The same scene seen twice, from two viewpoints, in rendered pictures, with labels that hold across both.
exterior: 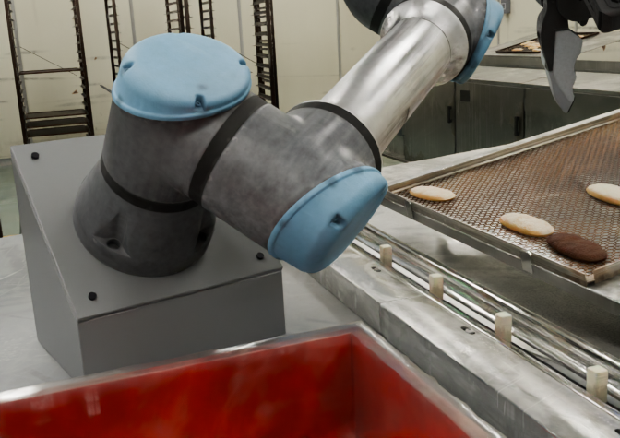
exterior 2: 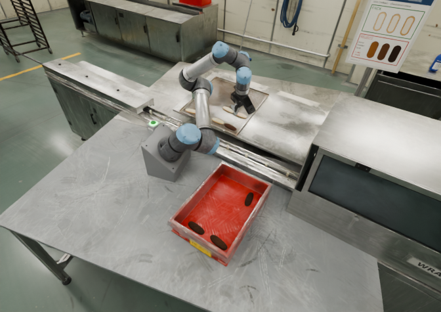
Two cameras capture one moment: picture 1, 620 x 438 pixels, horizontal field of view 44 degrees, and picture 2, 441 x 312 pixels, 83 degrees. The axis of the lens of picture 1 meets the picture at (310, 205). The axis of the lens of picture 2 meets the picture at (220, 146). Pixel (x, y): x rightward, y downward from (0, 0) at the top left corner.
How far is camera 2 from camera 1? 1.02 m
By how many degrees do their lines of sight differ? 45
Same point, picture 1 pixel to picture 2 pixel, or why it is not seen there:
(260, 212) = (206, 150)
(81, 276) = (169, 165)
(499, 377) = (235, 159)
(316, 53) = not seen: outside the picture
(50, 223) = (158, 158)
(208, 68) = (194, 131)
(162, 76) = (191, 137)
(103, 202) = (172, 153)
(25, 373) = (157, 182)
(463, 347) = (227, 154)
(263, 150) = (206, 142)
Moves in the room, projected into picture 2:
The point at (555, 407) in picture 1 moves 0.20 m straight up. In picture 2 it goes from (245, 162) to (249, 137)
